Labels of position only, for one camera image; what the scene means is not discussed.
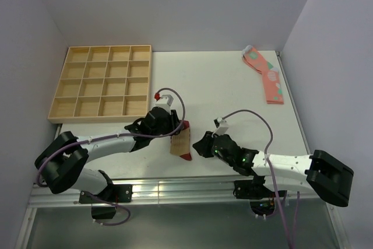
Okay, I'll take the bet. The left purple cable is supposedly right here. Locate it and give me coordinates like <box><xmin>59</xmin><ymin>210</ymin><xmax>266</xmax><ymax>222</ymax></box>
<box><xmin>35</xmin><ymin>87</ymin><xmax>187</xmax><ymax>226</ymax></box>

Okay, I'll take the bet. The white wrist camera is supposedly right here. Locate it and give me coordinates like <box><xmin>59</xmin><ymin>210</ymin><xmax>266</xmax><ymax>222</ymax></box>
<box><xmin>213</xmin><ymin>117</ymin><xmax>229</xmax><ymax>136</ymax></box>
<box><xmin>154</xmin><ymin>93</ymin><xmax>174</xmax><ymax>113</ymax></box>

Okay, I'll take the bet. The beige red purple striped sock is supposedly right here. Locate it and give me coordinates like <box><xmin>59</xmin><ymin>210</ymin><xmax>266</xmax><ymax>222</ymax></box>
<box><xmin>170</xmin><ymin>121</ymin><xmax>192</xmax><ymax>161</ymax></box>

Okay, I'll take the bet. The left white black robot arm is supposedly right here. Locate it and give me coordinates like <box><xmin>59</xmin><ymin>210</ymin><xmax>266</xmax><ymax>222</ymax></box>
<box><xmin>34</xmin><ymin>106</ymin><xmax>185</xmax><ymax>202</ymax></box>

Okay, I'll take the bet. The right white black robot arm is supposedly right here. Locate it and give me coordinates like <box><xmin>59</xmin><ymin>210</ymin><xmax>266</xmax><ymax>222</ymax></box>
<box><xmin>192</xmin><ymin>131</ymin><xmax>354</xmax><ymax>207</ymax></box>

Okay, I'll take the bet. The aluminium mounting rail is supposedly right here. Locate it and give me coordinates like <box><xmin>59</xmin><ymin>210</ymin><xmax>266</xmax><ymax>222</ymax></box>
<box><xmin>27</xmin><ymin>173</ymin><xmax>335</xmax><ymax>208</ymax></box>

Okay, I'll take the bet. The pink patterned sock pair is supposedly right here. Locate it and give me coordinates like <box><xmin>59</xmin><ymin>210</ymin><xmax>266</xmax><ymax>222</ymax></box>
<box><xmin>242</xmin><ymin>45</ymin><xmax>284</xmax><ymax>104</ymax></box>

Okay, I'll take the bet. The wooden compartment tray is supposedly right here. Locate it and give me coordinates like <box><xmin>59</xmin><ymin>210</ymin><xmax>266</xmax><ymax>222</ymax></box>
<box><xmin>48</xmin><ymin>45</ymin><xmax>152</xmax><ymax>124</ymax></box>

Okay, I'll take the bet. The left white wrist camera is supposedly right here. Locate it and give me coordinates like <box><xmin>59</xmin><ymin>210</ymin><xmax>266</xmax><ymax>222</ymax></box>
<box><xmin>154</xmin><ymin>93</ymin><xmax>174</xmax><ymax>113</ymax></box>

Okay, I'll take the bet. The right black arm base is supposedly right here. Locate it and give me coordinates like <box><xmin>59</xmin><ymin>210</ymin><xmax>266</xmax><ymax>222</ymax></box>
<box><xmin>233</xmin><ymin>180</ymin><xmax>279</xmax><ymax>220</ymax></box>

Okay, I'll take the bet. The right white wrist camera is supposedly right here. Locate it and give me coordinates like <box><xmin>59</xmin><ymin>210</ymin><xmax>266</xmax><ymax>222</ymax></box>
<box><xmin>213</xmin><ymin>117</ymin><xmax>229</xmax><ymax>136</ymax></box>

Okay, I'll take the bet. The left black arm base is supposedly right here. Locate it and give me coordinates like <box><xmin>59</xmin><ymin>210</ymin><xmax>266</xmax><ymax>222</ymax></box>
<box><xmin>79</xmin><ymin>184</ymin><xmax>132</xmax><ymax>225</ymax></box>

